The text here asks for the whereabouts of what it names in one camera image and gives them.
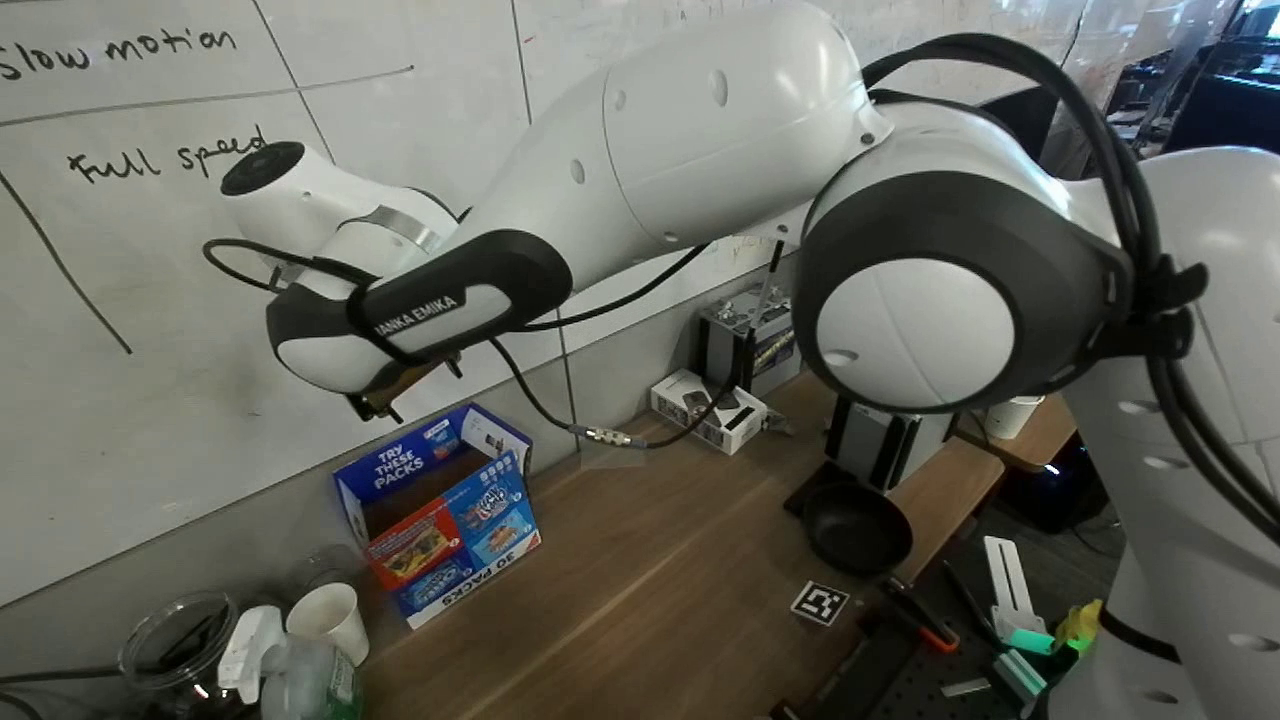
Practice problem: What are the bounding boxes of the white cups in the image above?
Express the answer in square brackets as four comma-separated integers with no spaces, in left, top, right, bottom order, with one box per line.
[216,600,363,720]

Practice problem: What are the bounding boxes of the thin black camera cable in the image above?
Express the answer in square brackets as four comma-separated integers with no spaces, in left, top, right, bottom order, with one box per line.
[199,237,784,457]

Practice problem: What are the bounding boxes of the green plastic tool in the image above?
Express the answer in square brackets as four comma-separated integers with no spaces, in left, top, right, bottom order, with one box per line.
[994,594,1112,704]

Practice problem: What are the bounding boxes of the black white AprilTag marker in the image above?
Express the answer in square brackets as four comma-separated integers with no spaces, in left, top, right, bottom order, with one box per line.
[790,574,855,633]

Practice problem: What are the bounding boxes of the silver box with Dominator label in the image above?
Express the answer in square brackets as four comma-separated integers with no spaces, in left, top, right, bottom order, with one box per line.
[695,281,803,395]

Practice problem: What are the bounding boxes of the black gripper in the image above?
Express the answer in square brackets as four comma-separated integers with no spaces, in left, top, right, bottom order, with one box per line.
[350,347,468,428]

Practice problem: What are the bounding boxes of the black perforated base mat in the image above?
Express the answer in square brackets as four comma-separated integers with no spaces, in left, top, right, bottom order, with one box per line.
[765,525,1163,720]

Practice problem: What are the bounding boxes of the orange handled black tool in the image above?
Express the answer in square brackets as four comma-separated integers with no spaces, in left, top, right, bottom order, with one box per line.
[878,571,966,660]

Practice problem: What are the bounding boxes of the white phone box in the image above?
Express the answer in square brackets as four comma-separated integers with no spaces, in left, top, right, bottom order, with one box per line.
[649,368,773,459]

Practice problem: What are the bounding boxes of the whiteboard with writing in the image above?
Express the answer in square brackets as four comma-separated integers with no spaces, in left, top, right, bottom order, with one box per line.
[0,0,1112,612]

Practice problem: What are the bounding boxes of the white paper cup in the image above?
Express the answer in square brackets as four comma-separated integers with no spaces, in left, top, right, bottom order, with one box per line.
[283,578,372,666]
[985,390,1054,442]

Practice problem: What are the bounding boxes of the blue snack pack cardboard box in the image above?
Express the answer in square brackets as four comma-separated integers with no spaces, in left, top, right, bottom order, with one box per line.
[331,398,548,633]

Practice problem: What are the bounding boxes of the black round pan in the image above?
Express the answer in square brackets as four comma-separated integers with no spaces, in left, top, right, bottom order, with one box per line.
[781,459,922,578]

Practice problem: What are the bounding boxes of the large plain silver box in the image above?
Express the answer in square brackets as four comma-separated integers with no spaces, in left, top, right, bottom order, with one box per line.
[826,390,955,492]

